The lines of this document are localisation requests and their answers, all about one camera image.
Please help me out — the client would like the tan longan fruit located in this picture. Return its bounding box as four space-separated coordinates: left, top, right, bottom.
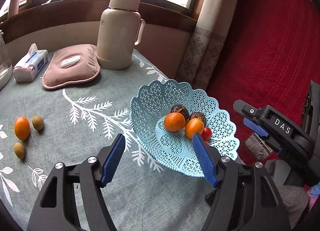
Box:
14 142 25 160

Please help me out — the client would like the red cherry tomato large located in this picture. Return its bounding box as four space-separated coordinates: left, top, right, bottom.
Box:
201 127 212 142

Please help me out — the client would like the rough mandarin with stem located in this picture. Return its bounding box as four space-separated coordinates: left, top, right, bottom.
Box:
164 112 185 132

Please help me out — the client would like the right patterned curtain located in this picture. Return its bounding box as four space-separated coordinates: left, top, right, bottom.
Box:
176 0 238 90

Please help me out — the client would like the light blue plastic basket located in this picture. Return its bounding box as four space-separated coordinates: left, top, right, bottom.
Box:
130 80 240 177

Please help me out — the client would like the tissue pack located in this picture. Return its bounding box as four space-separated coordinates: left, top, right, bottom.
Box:
13 43 48 83

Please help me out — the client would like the grey-green leaf tablecloth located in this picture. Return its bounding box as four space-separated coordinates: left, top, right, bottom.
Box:
1 53 210 230

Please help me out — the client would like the cream thermos flask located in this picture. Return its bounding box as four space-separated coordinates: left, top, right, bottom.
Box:
95 0 145 70

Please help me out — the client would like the smooth orange kumquat small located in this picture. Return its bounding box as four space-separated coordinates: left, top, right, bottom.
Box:
184 118 204 139

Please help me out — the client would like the red quilted bedding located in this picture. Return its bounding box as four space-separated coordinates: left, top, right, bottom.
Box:
207 0 319 165

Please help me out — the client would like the pink heating pad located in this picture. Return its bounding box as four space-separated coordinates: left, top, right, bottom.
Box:
42 44 100 90

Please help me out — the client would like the pink tumbler on sill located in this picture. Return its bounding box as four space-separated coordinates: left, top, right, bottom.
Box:
8 0 20 19

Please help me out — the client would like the glass kettle white handle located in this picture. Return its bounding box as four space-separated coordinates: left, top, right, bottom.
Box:
0 31 12 90

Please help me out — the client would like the smooth orange kumquat large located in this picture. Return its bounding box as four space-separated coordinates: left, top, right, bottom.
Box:
14 116 30 141

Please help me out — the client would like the dark passion fruit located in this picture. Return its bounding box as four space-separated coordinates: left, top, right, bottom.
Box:
170 104 189 123
188 112 207 126

